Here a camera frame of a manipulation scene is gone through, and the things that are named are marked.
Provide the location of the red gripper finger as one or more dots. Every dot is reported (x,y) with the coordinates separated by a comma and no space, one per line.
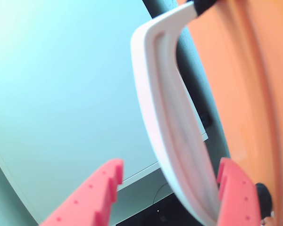
(240,200)
(89,195)

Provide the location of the orange plastic box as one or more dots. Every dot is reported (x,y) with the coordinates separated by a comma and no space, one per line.
(261,94)

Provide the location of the black background device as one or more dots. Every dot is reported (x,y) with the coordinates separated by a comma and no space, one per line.
(151,216)

